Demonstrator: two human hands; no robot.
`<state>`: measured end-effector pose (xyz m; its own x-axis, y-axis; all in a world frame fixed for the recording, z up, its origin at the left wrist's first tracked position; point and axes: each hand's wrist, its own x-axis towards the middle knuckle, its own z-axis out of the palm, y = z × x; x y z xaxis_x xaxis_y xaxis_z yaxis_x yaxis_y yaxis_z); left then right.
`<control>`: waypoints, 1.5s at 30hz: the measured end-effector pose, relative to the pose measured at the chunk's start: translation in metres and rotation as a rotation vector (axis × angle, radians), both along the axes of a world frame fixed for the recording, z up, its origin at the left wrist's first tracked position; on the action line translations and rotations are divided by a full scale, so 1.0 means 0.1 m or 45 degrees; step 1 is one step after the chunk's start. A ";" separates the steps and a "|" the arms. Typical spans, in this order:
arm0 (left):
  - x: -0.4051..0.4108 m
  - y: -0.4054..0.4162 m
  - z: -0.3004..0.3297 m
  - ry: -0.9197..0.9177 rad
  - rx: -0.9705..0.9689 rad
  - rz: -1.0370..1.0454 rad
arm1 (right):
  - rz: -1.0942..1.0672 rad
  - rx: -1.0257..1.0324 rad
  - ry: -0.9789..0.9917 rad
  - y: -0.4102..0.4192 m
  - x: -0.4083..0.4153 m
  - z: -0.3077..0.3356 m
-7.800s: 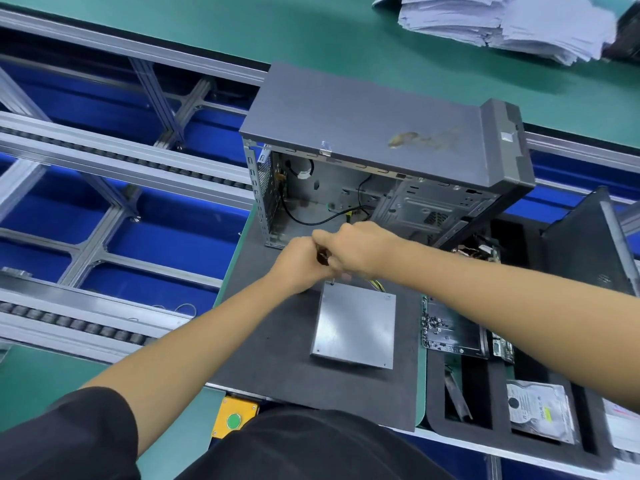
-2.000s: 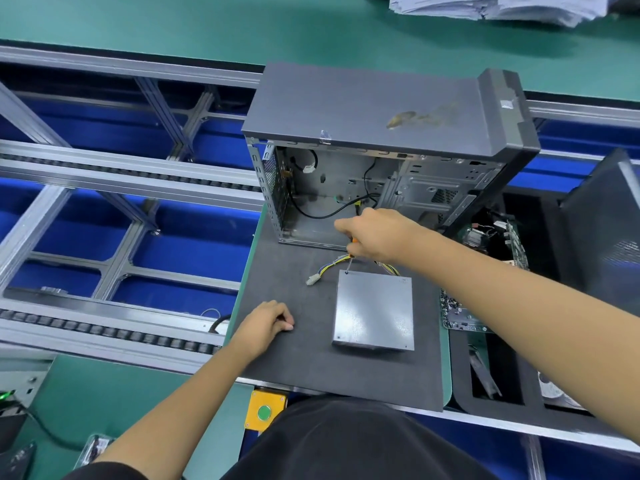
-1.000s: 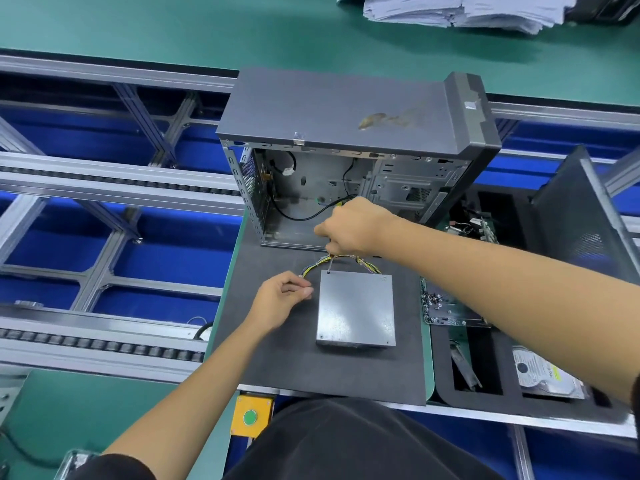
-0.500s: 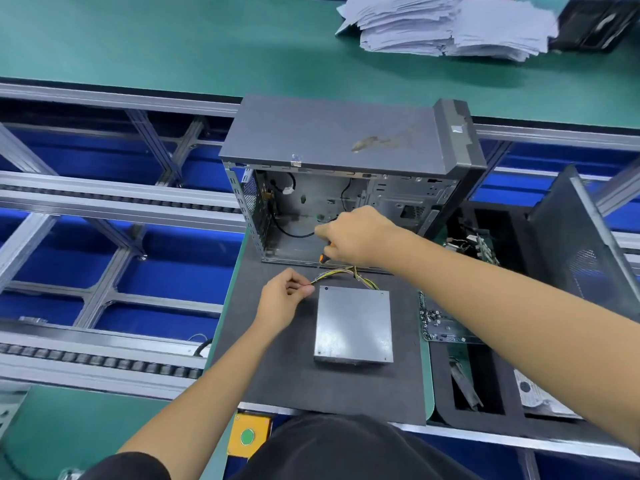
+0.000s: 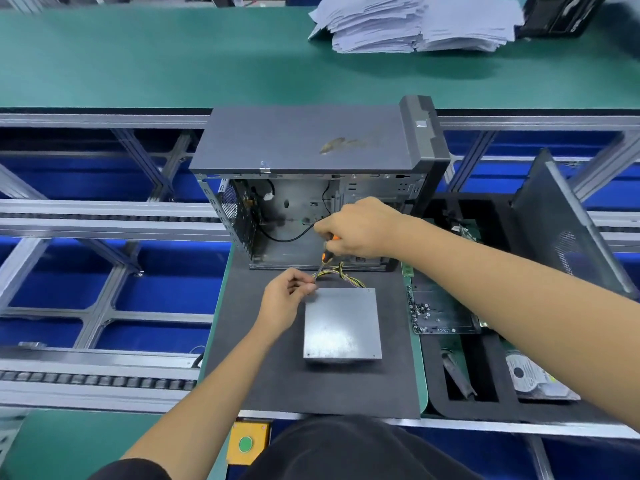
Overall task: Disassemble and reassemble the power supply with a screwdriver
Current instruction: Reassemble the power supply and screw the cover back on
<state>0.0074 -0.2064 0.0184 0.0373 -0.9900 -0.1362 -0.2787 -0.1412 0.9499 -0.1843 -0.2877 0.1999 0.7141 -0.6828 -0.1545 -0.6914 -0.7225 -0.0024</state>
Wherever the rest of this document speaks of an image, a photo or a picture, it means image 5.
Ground black foam tray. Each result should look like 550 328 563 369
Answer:
405 193 640 426

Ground person's right hand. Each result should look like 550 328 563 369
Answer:
313 197 416 261

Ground dark grey case side panel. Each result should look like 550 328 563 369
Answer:
510 149 638 301

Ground person's left forearm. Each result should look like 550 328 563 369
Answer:
120 329 286 480

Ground stack of white papers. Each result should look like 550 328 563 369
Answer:
308 0 526 54

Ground aluminium conveyor frame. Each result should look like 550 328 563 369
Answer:
0 109 640 441

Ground person's left hand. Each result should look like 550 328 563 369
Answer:
252 267 319 341

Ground clear plastic tray with screws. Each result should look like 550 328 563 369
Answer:
410 279 481 336

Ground grey computer tower case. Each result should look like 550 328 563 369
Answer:
189 95 452 271

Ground dark grey foam mat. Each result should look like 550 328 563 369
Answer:
200 239 429 421

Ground silver hard drive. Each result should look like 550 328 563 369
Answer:
503 349 581 403

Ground yellow box with green button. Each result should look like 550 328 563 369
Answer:
226 419 273 466

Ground silver power supply unit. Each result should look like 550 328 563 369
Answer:
303 357 384 368

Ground black cardboard box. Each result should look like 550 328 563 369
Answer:
518 0 609 38

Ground person's black shirt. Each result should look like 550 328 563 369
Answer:
90 457 173 480

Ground orange-handled screwdriver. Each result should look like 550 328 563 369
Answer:
318 235 343 266

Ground person's black trousers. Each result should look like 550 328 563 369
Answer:
240 415 481 480

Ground green motherboard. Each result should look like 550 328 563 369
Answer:
402 219 486 336

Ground silver optical drive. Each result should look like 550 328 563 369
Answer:
303 287 384 364

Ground person's right forearm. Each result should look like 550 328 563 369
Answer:
400 217 640 431

